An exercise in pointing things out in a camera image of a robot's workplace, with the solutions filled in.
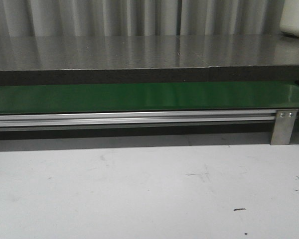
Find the aluminium conveyor side rail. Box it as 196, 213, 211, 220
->
0, 109, 277, 128

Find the grey pleated curtain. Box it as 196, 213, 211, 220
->
0, 0, 284, 37

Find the steel conveyor support bracket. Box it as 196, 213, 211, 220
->
270, 109, 298, 145

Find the green conveyor belt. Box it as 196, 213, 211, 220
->
0, 82, 299, 114

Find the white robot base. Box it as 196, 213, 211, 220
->
280, 0, 299, 37

